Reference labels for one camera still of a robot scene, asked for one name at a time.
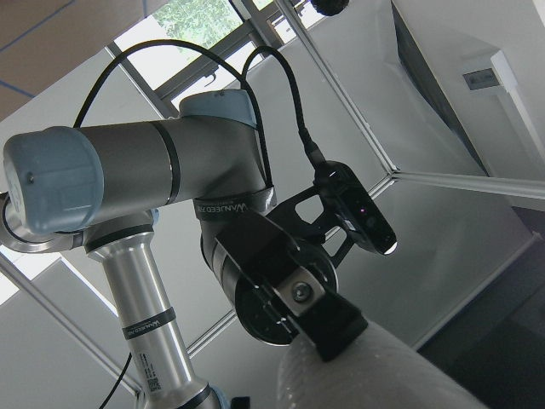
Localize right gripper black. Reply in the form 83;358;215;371
199;210;369;362

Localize grey plastic cup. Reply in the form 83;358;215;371
276;321;485;408

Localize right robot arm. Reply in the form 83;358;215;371
1;89;367;408

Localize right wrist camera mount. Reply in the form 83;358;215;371
266;159;400;269

